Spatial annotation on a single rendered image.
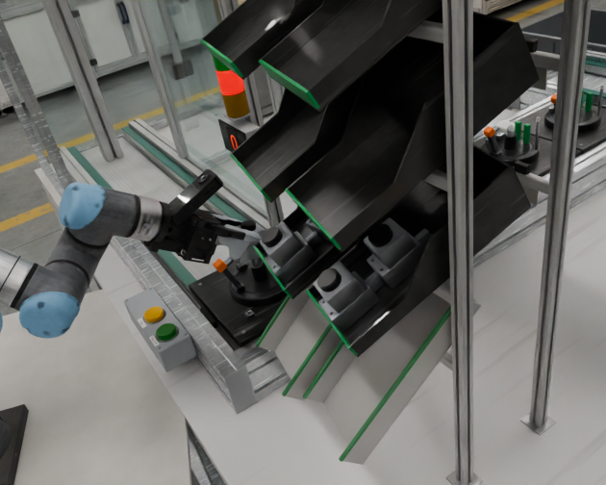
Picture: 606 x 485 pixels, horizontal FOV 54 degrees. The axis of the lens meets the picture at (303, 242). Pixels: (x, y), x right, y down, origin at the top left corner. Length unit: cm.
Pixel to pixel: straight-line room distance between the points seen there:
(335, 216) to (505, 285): 73
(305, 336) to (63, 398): 57
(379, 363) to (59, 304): 48
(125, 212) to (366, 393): 48
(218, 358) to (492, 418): 49
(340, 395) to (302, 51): 52
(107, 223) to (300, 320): 36
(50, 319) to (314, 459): 48
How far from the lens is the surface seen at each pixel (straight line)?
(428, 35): 60
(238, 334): 114
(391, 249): 73
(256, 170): 81
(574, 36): 71
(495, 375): 116
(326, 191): 71
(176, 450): 114
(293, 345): 101
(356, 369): 92
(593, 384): 117
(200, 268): 143
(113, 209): 100
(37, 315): 95
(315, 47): 66
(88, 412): 128
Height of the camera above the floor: 171
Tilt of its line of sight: 34 degrees down
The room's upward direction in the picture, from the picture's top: 11 degrees counter-clockwise
